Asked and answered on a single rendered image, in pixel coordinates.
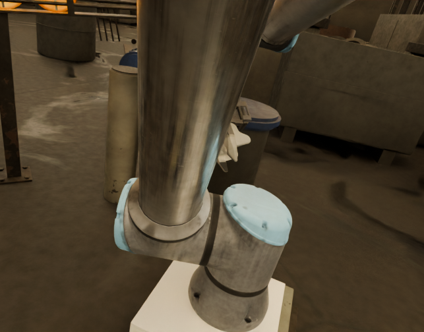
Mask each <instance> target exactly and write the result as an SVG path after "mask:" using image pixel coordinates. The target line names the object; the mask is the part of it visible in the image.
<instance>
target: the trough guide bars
mask: <svg viewBox="0 0 424 332"><path fill-rule="evenodd" d="M79 1H94V2H103V3H88V2H79ZM0 2H9V3H28V4H39V5H59V6H67V11H68V16H75V8H74V7H90V8H101V9H121V10H130V12H131V15H136V19H137V0H77V1H76V2H75V3H74V1H73V0H67V2H58V1H40V0H0ZM106 3H120V4H130V5H116V4H106Z"/></svg>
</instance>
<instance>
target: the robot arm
mask: <svg viewBox="0 0 424 332"><path fill-rule="evenodd" d="M353 1H355V0H137V55H138V171H139V178H131V179H130V180H128V181H127V184H126V185H125V186H124V188H123V191H122V193H121V196H120V199H119V203H118V206H117V211H116V212H117V217H116V219H115V224H114V238H115V243H116V245H117V247H118V248H120V249H122V250H126V251H129V252H131V253H133V254H143V255H147V256H154V257H157V258H164V259H168V260H175V261H179V262H185V263H192V264H196V265H199V267H198V268H197V269H196V270H195V272H194V273H193V275H192V277H191V280H190V283H189V289H188V295H189V301H190V303H191V306H192V307H193V310H194V311H195V312H196V313H197V315H198V316H199V317H200V318H201V319H202V320H203V321H205V322H206V323H207V324H208V325H210V326H212V327H214V328H216V329H219V330H220V331H225V332H248V331H251V330H253V329H254V328H256V327H258V326H259V325H260V324H261V323H262V321H263V319H264V317H265V315H266V313H267V310H268V305H269V297H268V284H269V282H270V280H271V277H272V275H273V272H274V270H275V268H276V265H277V263H278V260H279V259H280V256H281V254H282V251H283V249H284V246H285V245H286V243H287V241H288V238H289V232H290V229H291V225H292V218H291V214H290V212H289V210H288V208H287V207H286V206H285V204H283V203H282V201H281V200H279V199H278V198H277V197H275V196H274V195H273V194H271V193H269V192H268V191H266V190H263V189H261V188H256V187H255V186H252V185H249V184H234V185H231V186H230V187H228V188H227V189H226V190H225V191H224V195H219V194H213V193H209V192H208V190H207V186H208V183H209V181H210V178H211V176H212V172H213V170H214V167H215V165H216V162H218V164H219V165H220V167H221V168H222V169H223V171H224V172H228V170H227V163H226V161H228V160H230V159H232V160H233V161H234V162H237V156H238V153H237V147H238V146H242V145H245V144H249V143H250V142H251V139H250V138H249V136H247V135H246V134H243V133H241V131H242V130H243V129H244V128H245V127H246V126H247V124H248V123H249V122H248V121H251V120H252V119H251V116H250V113H249V110H248V107H247V104H246V101H241V100H240V96H241V93H242V91H243V87H244V85H245V82H246V79H247V77H248V74H249V71H250V69H251V66H252V63H253V60H254V58H255V55H256V52H257V49H258V47H261V48H265V49H269V50H272V51H274V52H277V53H280V52H281V53H287V52H288V51H290V50H291V49H292V47H293V46H294V45H295V43H296V41H297V39H298V36H299V33H301V32H302V31H304V30H306V29H308V28H309V27H311V26H312V25H314V24H316V23H318V22H319V21H321V20H322V19H324V18H326V17H328V16H330V15H331V14H333V13H335V12H336V11H338V10H340V9H341V8H343V7H345V6H346V5H348V4H350V3H351V2H353ZM244 107H245V108H246V110H247V114H248V115H246V113H245V110H244Z"/></svg>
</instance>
